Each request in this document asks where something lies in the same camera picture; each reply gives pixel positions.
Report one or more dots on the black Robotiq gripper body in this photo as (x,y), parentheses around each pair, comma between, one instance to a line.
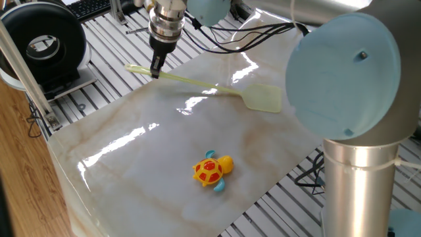
(162,46)

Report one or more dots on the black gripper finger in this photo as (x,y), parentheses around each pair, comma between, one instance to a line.
(155,67)
(163,62)

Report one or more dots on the light green plastic flyswatter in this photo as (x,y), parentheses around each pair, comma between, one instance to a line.
(263,97)

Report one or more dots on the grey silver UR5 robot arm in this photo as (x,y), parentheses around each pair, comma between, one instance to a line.
(358,184)

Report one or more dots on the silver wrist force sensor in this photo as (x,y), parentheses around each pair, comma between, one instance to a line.
(166,23)

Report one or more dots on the small metal bolt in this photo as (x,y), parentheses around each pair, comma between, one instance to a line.
(136,31)

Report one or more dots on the black computer keyboard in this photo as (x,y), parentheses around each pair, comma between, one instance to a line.
(89,8)

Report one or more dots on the small metal washer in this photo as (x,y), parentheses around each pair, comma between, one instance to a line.
(78,107)

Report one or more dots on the yellow orange turtle toy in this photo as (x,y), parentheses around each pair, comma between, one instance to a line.
(210,171)

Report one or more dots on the marble pattern table mat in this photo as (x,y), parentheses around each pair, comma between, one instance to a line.
(148,191)

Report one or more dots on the short aluminium upright bracket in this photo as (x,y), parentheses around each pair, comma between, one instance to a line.
(117,13)

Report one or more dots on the slanted aluminium frame post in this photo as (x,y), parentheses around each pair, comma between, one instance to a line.
(26,79)

